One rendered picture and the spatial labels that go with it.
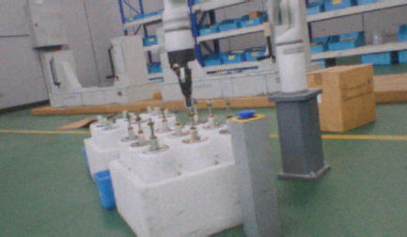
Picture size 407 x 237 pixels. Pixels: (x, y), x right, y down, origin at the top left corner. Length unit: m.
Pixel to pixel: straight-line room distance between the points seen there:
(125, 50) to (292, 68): 3.14
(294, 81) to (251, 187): 0.52
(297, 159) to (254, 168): 0.47
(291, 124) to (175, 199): 0.54
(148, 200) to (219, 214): 0.22
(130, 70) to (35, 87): 3.68
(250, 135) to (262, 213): 0.20
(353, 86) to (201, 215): 1.27
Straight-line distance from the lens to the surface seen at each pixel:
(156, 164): 1.02
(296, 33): 1.36
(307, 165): 1.40
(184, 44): 1.03
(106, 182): 1.40
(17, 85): 7.64
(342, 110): 2.04
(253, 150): 0.94
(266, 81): 3.15
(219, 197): 1.07
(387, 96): 2.75
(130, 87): 4.31
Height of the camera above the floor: 0.48
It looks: 9 degrees down
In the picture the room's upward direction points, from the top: 9 degrees counter-clockwise
